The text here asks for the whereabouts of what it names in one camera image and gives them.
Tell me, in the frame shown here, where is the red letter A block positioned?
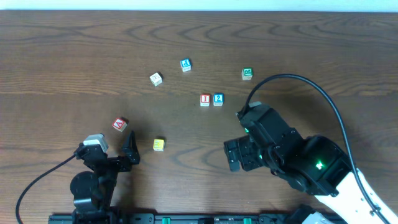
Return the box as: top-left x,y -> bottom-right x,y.
112,118 -> 127,132

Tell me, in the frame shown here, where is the blue number 2 block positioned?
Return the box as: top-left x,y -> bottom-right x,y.
213,93 -> 224,106

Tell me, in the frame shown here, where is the red letter I block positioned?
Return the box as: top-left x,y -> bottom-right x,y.
200,94 -> 211,106

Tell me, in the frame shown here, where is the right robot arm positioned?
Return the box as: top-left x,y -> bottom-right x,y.
224,133 -> 397,223

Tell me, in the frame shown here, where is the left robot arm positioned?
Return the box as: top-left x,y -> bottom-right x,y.
70,131 -> 140,223

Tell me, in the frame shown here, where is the yellow wooden block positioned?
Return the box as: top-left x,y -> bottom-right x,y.
153,139 -> 165,151

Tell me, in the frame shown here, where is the plain white wooden block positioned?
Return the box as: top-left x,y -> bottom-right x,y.
150,72 -> 163,86

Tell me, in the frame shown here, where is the green letter R block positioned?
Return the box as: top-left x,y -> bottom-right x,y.
241,67 -> 253,80

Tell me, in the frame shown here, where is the blue letter P block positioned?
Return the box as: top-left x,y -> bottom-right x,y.
180,58 -> 192,72

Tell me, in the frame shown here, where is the left black cable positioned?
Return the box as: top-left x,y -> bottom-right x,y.
15,154 -> 77,224

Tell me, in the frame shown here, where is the black cable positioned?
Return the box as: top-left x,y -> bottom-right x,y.
241,73 -> 389,224
15,154 -> 77,224

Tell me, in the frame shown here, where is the right black cable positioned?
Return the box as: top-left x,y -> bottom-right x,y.
241,73 -> 389,224

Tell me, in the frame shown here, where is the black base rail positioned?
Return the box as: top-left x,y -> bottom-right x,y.
48,212 -> 346,224

